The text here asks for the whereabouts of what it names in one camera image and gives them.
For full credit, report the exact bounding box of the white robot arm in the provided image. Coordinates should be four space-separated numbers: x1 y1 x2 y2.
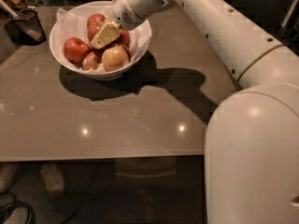
99 0 299 224

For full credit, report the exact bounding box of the white ceramic bowl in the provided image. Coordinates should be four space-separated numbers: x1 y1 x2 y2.
49 0 152 81

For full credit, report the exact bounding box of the red apple left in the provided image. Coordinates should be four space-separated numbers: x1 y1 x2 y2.
64 37 90 63

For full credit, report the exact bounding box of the red apple back top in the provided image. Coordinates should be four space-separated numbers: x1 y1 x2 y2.
87 13 106 26

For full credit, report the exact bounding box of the white sock foot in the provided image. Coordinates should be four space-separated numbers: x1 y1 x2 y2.
40 163 64 198

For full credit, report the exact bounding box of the black mesh pen cup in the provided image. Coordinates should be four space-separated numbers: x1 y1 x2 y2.
5 10 47 46

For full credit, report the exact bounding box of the large red apple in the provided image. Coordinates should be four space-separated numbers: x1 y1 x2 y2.
87 21 106 49

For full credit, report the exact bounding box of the red apple right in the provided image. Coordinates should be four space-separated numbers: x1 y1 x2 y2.
113 29 130 46

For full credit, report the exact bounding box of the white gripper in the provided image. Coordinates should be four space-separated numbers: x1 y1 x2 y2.
91 0 146 49

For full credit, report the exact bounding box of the white tissue paper liner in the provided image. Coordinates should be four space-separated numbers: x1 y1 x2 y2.
55 0 143 75

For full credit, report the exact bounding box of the small red apple front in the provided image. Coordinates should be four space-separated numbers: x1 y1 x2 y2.
82 51 102 70

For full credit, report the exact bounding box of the yellow-green apple front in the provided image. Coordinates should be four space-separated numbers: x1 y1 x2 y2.
102 46 130 72

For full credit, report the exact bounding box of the white foot at left edge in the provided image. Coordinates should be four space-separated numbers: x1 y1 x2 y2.
0 162 19 193

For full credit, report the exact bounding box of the black cable loop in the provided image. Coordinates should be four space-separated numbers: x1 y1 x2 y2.
0 192 36 224

